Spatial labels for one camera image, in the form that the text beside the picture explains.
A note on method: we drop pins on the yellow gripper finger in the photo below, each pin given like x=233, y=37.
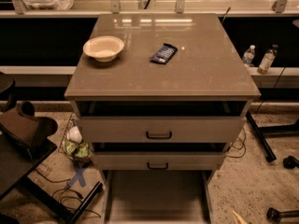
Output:
x=238, y=219

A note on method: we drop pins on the grey drawer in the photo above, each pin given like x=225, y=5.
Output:
x=156, y=197
x=158, y=130
x=158, y=160

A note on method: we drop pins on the black caster lower right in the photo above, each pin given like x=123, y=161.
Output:
x=275, y=216

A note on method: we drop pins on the black table leg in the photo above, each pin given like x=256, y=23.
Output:
x=269, y=154

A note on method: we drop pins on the bottle with yellow liquid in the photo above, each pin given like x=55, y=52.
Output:
x=267, y=60

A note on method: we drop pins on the clear water bottle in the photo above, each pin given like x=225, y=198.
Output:
x=248, y=56

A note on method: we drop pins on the blue tape cross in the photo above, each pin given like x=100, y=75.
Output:
x=78, y=177

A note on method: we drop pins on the green patterned bag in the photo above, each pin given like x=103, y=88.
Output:
x=77, y=152

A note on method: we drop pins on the blue snack bar wrapper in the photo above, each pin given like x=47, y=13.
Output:
x=164, y=54

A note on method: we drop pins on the white round object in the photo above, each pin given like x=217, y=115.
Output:
x=74, y=135

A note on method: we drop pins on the white bowl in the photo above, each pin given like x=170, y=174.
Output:
x=103, y=48

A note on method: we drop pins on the black office chair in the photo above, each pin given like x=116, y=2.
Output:
x=18, y=161

